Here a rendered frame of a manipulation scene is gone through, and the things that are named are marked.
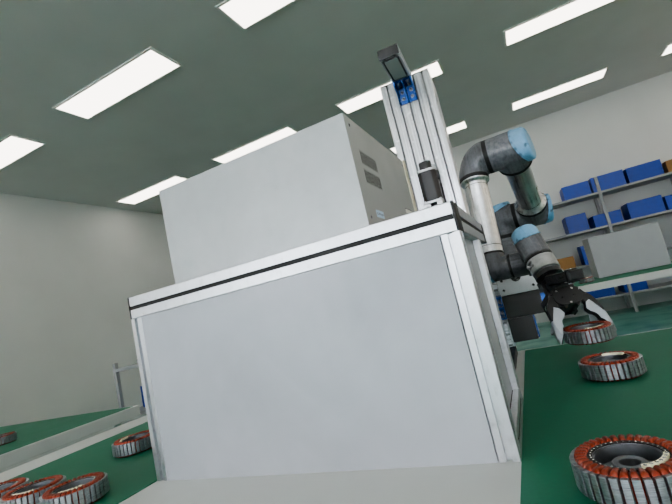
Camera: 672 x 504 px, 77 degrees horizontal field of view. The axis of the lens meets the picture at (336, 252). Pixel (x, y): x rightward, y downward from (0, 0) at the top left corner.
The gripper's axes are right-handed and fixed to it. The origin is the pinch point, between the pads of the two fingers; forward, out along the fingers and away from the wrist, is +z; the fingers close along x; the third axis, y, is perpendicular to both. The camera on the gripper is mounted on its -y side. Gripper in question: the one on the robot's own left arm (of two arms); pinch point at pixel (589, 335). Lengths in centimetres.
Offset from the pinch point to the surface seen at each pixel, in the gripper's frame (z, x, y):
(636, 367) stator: 13.9, 5.1, -18.0
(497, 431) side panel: 23, 39, -37
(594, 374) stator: 12.8, 11.6, -15.4
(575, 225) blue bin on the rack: -311, -303, 429
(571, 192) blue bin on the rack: -352, -310, 402
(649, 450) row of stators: 30, 27, -48
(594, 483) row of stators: 32, 35, -50
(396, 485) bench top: 26, 54, -35
